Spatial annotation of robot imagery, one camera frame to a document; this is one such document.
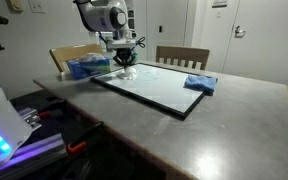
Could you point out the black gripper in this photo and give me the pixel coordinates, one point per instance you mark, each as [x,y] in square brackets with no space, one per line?
[125,55]

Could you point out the white tissue wipe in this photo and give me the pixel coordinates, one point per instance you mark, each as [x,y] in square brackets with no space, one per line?
[128,73]

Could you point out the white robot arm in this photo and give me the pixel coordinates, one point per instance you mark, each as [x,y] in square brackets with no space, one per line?
[109,16]

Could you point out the black framed white board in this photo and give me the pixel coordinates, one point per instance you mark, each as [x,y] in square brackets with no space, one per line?
[157,87]

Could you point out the next tissue in box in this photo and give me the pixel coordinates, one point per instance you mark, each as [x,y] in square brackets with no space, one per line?
[89,57]

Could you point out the blue tissue box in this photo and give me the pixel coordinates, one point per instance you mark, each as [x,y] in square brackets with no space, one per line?
[82,68]

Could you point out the light wooden chair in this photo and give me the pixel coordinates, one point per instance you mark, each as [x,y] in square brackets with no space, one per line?
[64,54]

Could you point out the dark wooden chair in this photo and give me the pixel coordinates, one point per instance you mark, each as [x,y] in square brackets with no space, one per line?
[176,54]

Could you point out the blue folded cloth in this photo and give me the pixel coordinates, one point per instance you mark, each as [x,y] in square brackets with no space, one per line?
[201,83]

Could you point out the orange black clamp lower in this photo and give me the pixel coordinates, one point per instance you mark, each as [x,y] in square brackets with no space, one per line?
[79,145]

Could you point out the orange black clamp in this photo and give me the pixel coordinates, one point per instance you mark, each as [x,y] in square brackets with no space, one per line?
[54,109]
[79,145]

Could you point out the beige thermostat dial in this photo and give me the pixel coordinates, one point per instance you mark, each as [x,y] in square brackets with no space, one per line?
[16,5]

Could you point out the white wall switch plate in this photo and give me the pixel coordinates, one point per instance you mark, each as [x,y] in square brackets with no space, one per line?
[36,6]

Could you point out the aluminium rail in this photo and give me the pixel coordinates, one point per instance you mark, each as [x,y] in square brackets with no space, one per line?
[33,157]

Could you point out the white door with handle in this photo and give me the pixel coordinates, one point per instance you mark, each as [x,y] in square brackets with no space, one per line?
[259,43]

